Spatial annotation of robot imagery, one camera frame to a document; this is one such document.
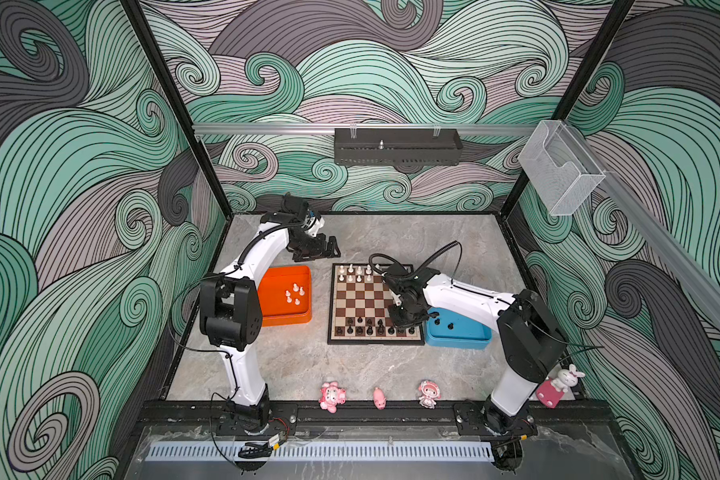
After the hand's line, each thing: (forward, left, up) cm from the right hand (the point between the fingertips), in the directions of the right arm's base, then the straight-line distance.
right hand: (399, 325), depth 87 cm
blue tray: (0, -14, -2) cm, 14 cm away
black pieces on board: (-2, +9, 0) cm, 9 cm away
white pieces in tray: (+12, +33, -1) cm, 36 cm away
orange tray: (+14, +41, 0) cm, 43 cm away
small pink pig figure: (-19, +7, -1) cm, 20 cm away
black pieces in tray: (0, -15, -2) cm, 16 cm away
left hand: (+18, +22, +12) cm, 31 cm away
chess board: (+8, +12, -1) cm, 15 cm away
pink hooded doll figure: (-18, -6, +1) cm, 19 cm away
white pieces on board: (+20, +12, -1) cm, 23 cm away
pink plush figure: (-19, +19, +1) cm, 27 cm away
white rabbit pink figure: (-17, -38, -2) cm, 42 cm away
